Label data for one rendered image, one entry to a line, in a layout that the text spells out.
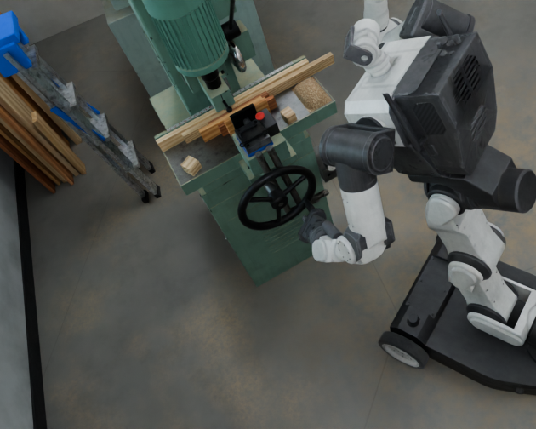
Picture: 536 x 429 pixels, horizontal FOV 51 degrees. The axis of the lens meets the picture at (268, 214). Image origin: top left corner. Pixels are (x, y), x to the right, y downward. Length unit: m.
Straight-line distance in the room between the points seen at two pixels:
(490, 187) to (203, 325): 1.57
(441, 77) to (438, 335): 1.25
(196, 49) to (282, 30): 2.02
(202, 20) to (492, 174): 0.88
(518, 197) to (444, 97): 0.38
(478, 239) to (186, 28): 1.06
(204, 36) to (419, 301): 1.31
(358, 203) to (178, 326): 1.55
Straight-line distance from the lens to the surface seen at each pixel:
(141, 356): 2.73
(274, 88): 2.01
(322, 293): 2.58
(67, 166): 3.39
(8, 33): 2.42
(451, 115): 1.29
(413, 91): 1.29
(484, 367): 2.29
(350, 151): 1.26
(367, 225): 1.37
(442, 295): 2.34
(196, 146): 1.99
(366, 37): 1.37
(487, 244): 1.88
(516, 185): 1.52
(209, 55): 1.72
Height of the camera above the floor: 2.35
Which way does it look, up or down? 56 degrees down
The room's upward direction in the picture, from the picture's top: 24 degrees counter-clockwise
